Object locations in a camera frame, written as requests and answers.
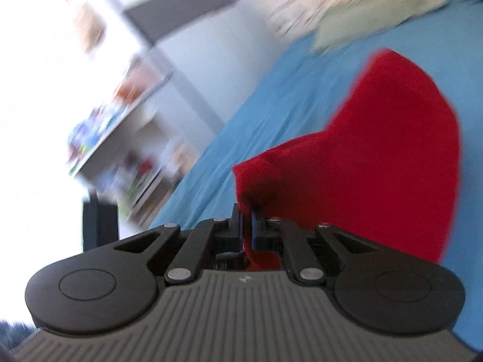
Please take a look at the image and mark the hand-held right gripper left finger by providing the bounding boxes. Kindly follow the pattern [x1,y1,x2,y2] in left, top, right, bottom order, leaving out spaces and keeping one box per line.
[113,204,244,284]

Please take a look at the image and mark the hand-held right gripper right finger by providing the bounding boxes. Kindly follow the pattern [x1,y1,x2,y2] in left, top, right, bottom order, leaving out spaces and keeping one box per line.
[251,207,381,285]

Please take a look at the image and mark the red knit sweater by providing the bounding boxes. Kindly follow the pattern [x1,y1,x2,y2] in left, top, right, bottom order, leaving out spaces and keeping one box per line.
[232,47,462,272]

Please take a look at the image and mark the white shelf unit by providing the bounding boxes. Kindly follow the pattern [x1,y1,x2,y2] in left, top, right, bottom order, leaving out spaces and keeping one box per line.
[63,45,202,229]

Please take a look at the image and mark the dark blue shaggy rug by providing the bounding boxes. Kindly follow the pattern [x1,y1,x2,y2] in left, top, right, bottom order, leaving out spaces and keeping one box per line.
[0,320,36,349]

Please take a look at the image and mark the pink storage box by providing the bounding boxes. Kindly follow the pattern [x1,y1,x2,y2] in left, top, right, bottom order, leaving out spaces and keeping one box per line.
[72,1,107,53]

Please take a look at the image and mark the dark grey board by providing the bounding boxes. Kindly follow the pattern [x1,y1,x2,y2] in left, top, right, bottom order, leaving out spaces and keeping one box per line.
[123,0,240,44]

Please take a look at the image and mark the pale green pillow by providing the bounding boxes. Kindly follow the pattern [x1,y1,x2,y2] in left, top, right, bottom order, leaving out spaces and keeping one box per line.
[312,0,450,55]

